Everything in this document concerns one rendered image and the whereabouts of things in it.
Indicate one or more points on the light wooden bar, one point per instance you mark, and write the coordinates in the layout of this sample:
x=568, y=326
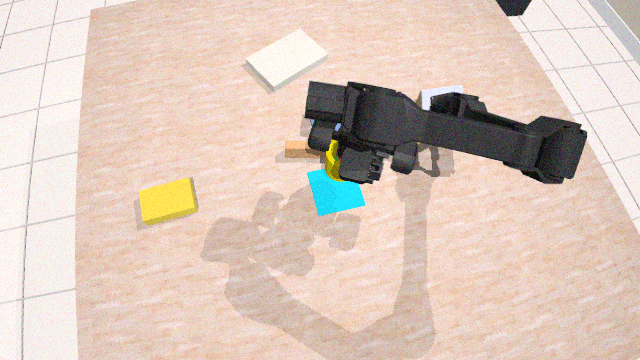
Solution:
x=300, y=149

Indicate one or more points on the yellow cup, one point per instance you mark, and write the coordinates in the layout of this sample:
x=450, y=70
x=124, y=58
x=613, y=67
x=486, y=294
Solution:
x=331, y=165

